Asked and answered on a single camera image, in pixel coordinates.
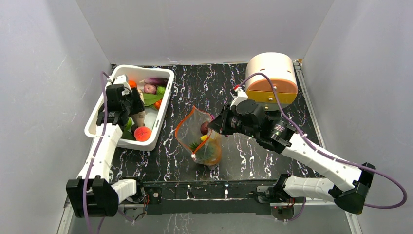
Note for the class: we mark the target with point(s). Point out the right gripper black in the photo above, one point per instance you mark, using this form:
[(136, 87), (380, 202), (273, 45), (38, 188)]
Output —
[(221, 121)]

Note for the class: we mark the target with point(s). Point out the yellow banana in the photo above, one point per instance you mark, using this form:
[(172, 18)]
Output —
[(204, 138)]

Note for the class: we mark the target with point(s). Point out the clear zip bag orange zipper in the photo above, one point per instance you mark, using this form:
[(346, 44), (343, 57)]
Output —
[(188, 130)]

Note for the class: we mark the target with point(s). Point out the toy pineapple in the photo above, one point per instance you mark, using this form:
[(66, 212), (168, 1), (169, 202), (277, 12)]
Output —
[(208, 154)]

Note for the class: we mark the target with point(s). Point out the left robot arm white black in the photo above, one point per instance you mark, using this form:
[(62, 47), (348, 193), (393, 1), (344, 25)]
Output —
[(91, 194)]

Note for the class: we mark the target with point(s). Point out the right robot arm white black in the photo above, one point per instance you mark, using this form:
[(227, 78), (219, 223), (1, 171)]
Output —
[(345, 185)]

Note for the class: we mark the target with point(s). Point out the red tomato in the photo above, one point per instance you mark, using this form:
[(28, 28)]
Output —
[(157, 105)]

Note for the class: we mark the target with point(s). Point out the green vegetable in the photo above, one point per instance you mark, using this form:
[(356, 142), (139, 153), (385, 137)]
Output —
[(160, 90)]

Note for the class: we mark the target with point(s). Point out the green leaf toy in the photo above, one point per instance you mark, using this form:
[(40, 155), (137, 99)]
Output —
[(150, 99)]

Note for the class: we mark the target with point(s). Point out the purple eggplant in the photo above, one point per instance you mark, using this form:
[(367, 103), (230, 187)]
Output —
[(157, 81)]

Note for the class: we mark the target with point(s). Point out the peach fruit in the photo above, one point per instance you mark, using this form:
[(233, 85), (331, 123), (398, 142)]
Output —
[(142, 133)]

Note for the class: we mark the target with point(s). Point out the red onion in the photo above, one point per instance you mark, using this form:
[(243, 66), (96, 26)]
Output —
[(150, 89)]

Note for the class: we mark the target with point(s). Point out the round drawer cabinet cream orange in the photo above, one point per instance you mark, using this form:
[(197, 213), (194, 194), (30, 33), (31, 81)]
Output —
[(275, 80)]

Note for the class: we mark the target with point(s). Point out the orange fruit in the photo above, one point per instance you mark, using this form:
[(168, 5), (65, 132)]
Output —
[(132, 84)]

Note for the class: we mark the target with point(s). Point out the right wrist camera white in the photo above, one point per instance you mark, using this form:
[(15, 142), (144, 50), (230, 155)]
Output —
[(239, 95)]

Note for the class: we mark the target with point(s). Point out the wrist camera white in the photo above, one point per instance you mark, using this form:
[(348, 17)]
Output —
[(121, 79), (239, 95)]

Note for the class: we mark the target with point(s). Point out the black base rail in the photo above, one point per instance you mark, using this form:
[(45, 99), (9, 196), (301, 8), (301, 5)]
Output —
[(209, 196)]

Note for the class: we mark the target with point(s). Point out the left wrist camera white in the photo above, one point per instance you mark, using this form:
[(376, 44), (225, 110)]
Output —
[(121, 79)]

